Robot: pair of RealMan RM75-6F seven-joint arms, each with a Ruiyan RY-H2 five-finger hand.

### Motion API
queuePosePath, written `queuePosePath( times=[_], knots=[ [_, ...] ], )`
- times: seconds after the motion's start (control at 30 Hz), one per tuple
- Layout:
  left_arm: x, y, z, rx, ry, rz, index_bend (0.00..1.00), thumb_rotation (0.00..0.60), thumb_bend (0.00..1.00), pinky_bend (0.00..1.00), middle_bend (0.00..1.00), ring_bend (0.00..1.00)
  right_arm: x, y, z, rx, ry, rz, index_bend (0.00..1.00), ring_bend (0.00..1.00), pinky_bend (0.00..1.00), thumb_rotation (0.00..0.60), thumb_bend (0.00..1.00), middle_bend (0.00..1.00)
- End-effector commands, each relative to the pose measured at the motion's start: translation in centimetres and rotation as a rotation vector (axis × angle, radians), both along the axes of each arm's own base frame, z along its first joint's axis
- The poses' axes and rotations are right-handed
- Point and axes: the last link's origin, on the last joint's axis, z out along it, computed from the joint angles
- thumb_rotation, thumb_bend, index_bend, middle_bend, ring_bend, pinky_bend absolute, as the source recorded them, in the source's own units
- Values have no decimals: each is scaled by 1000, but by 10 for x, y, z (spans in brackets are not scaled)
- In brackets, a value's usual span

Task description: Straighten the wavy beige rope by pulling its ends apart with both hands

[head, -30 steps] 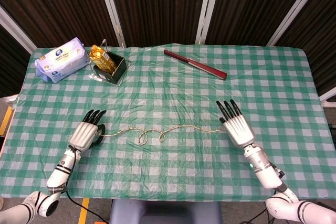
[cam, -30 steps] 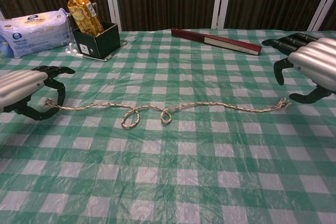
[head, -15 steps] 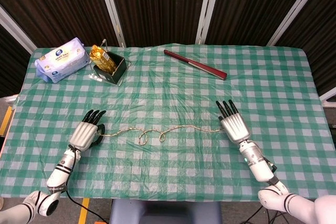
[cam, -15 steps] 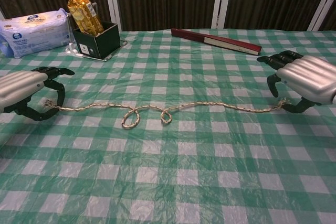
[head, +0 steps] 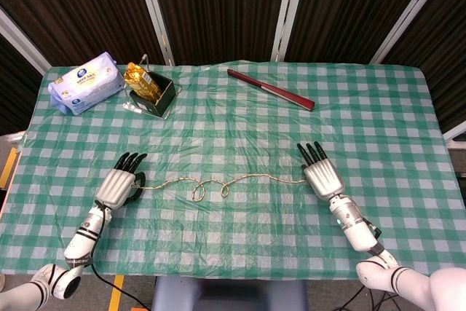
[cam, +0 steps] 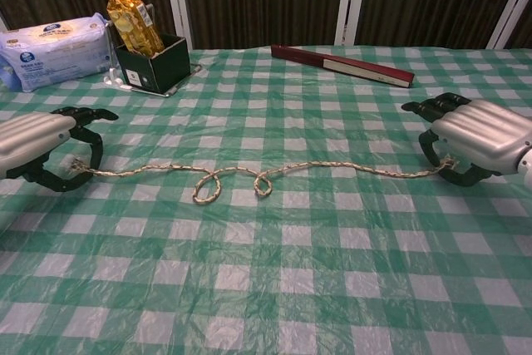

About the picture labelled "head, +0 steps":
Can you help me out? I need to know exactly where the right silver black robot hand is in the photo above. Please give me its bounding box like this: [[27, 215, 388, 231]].
[[296, 141, 346, 199]]

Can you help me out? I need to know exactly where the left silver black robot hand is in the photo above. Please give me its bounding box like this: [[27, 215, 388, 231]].
[[95, 151, 149, 210]]

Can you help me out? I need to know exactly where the braided beige rope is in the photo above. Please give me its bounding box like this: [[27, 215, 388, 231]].
[[133, 173, 307, 202]]

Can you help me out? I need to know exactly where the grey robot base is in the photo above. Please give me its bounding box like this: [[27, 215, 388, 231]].
[[150, 275, 309, 311]]

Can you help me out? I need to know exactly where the clear acrylic stand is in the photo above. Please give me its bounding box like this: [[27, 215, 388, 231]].
[[122, 53, 182, 120]]

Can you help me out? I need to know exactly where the green white checkered tablecloth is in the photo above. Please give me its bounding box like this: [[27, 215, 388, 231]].
[[0, 59, 466, 277]]

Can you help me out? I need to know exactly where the dark green open box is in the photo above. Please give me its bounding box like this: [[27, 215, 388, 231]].
[[129, 72, 177, 118]]

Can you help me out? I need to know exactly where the dark red folded fan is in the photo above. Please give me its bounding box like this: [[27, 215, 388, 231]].
[[226, 68, 316, 112]]

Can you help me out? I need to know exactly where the gold foil snack bag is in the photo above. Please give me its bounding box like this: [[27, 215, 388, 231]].
[[124, 62, 162, 106]]

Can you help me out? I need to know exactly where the blue white tissue pack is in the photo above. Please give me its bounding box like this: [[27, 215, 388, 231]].
[[47, 51, 125, 115]]

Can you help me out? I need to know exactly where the black cable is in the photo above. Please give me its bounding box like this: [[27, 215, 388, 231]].
[[88, 207, 151, 311]]

